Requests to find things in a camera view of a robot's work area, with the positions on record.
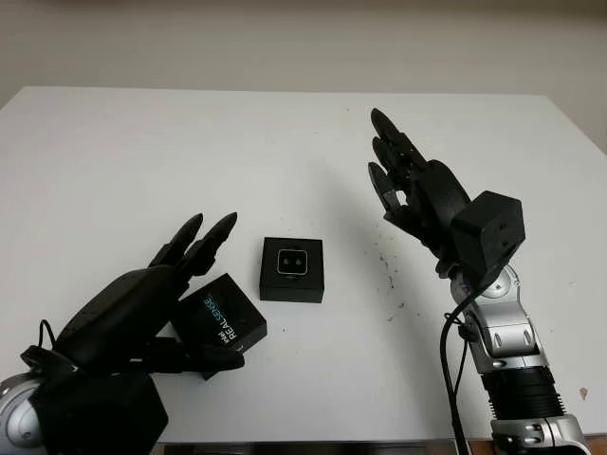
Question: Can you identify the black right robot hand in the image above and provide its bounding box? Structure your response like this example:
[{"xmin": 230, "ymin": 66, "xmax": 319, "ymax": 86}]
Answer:
[{"xmin": 367, "ymin": 107, "xmax": 474, "ymax": 277}]

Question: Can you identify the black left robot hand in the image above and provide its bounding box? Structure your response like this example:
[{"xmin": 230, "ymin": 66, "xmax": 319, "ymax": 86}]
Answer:
[{"xmin": 26, "ymin": 212, "xmax": 247, "ymax": 380}]

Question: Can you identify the black RealSense box lid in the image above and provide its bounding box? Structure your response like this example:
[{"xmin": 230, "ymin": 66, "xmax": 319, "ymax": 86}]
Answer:
[{"xmin": 175, "ymin": 273, "xmax": 268, "ymax": 380}]

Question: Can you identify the small silver RealSense camera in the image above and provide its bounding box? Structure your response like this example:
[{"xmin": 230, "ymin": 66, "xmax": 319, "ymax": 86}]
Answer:
[{"xmin": 276, "ymin": 247, "xmax": 309, "ymax": 277}]

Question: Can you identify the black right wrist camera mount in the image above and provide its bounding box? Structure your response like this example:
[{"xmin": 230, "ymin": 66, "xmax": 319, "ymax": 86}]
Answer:
[{"xmin": 450, "ymin": 190, "xmax": 528, "ymax": 286}]

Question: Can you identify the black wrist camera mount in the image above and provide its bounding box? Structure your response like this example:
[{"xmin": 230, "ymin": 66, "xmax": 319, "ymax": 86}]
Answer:
[
  {"xmin": 35, "ymin": 369, "xmax": 171, "ymax": 455},
  {"xmin": 450, "ymin": 190, "xmax": 528, "ymax": 286}
]

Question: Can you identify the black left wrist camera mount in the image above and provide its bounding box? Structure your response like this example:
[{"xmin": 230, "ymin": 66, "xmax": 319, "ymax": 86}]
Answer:
[{"xmin": 35, "ymin": 369, "xmax": 171, "ymax": 455}]

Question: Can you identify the black camera box base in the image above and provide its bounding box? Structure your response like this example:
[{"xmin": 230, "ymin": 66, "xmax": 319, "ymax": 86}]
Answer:
[{"xmin": 258, "ymin": 236, "xmax": 326, "ymax": 304}]

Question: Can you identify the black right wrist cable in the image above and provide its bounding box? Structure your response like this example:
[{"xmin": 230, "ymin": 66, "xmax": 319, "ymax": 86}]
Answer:
[{"xmin": 439, "ymin": 283, "xmax": 481, "ymax": 455}]

